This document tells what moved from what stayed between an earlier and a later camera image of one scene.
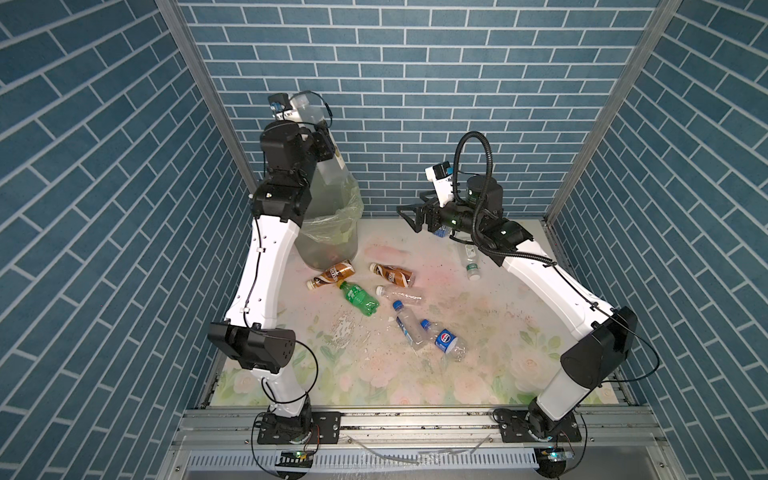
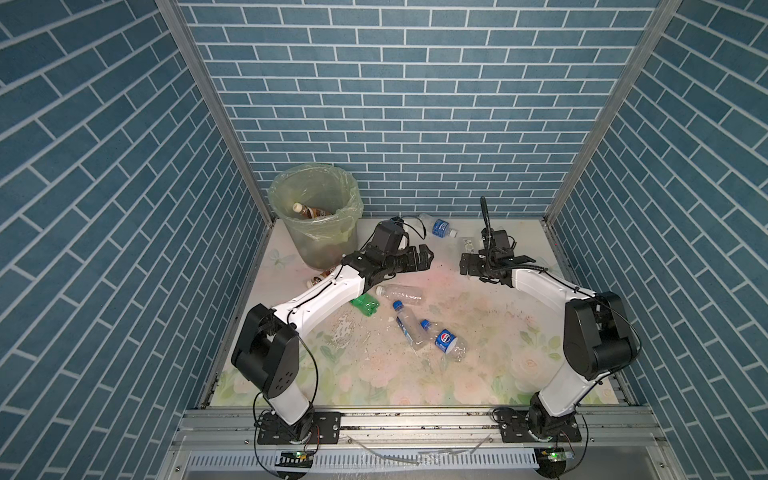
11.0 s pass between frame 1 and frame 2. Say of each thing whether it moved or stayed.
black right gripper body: moved
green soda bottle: stayed
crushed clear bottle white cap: stayed
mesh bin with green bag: stayed
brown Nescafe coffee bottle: moved
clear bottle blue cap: stayed
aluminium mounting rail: stayed
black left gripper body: moved
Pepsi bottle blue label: stayed
